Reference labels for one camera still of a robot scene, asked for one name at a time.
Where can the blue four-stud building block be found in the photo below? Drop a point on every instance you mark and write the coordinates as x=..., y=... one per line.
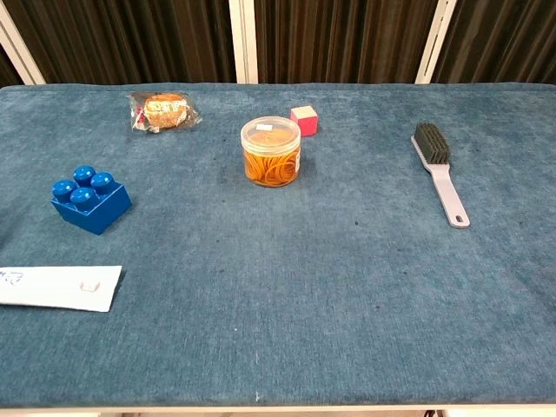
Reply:
x=93, y=208

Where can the plastic-wrapped bread bun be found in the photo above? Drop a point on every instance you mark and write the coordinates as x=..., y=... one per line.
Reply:
x=163, y=111

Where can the lilac brush with dark bristles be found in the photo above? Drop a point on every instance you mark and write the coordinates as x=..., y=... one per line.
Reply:
x=436, y=167

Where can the blue velvet table cloth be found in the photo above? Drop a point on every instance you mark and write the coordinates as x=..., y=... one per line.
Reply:
x=278, y=269

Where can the clear jar of rubber bands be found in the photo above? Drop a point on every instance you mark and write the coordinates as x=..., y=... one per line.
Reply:
x=271, y=158

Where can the red and cream cube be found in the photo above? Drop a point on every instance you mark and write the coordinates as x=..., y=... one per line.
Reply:
x=305, y=121

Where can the dark pleated curtain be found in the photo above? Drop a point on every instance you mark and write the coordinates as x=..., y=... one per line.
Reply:
x=339, y=39

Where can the white slanted slotted frame post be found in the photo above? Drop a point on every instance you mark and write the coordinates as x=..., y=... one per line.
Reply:
x=435, y=41

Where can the white paper card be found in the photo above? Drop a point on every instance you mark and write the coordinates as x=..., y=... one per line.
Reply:
x=52, y=286

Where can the white vertical frame post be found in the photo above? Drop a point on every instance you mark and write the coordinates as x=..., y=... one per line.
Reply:
x=243, y=41

